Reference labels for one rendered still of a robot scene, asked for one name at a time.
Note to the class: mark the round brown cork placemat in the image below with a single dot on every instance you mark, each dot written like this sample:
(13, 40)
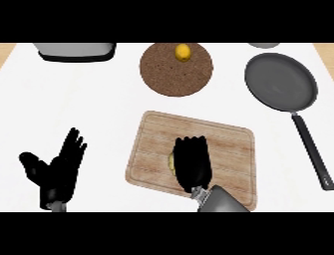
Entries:
(176, 71)

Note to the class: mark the dark grey frying pan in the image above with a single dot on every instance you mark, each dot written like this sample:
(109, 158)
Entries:
(284, 89)

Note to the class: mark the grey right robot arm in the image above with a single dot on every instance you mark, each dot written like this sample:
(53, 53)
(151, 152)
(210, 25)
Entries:
(217, 201)

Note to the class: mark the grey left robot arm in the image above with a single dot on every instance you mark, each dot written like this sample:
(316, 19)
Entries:
(58, 206)

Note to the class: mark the yellow lemon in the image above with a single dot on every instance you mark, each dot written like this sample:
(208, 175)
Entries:
(182, 52)

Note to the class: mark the wooden cutting board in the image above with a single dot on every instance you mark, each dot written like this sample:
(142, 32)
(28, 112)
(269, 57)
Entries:
(194, 156)

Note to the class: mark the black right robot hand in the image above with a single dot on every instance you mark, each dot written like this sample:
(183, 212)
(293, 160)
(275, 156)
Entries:
(192, 162)

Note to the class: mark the yellow squash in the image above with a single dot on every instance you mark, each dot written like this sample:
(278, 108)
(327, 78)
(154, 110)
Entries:
(170, 162)

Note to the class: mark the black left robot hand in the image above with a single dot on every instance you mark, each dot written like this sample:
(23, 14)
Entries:
(59, 172)

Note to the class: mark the grey round object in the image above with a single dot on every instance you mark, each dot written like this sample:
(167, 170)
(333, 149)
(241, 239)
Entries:
(263, 45)

